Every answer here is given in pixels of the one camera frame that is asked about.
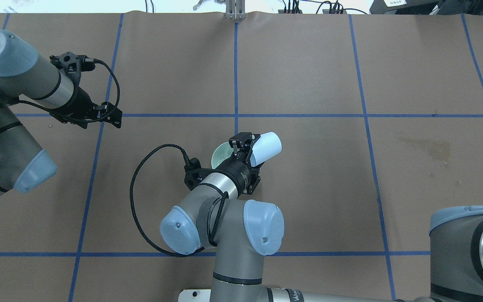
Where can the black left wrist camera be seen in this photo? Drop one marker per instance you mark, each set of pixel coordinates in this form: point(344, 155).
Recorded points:
point(72, 64)

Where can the light green ceramic bowl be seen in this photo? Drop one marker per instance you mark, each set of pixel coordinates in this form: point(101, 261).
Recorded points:
point(222, 153)

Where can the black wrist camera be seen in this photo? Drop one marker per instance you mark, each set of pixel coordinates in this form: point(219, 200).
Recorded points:
point(194, 173)
point(72, 64)

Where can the light blue plastic cup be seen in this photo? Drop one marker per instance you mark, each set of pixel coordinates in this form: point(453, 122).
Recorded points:
point(266, 147)

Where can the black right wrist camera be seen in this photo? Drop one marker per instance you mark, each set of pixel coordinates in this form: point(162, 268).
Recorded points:
point(194, 173)

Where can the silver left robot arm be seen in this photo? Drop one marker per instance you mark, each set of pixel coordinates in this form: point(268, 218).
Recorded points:
point(51, 85)

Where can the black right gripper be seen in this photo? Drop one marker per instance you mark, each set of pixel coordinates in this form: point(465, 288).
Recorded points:
point(241, 175)

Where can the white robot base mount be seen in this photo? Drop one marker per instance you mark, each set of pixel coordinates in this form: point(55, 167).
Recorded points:
point(194, 295)

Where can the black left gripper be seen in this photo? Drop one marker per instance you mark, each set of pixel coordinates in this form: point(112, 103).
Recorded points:
point(80, 103)

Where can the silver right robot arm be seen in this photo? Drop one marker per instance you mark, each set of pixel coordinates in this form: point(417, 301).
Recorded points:
point(244, 232)

